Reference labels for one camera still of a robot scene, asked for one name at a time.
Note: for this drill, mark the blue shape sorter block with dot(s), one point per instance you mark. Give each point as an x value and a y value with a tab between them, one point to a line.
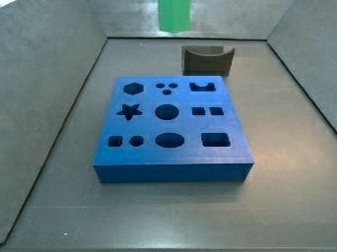
171	130

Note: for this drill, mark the green hexagon peg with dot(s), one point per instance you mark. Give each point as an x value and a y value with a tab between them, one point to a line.
174	15

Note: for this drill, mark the dark grey curved holder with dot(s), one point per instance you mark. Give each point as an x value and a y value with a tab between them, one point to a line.
206	60

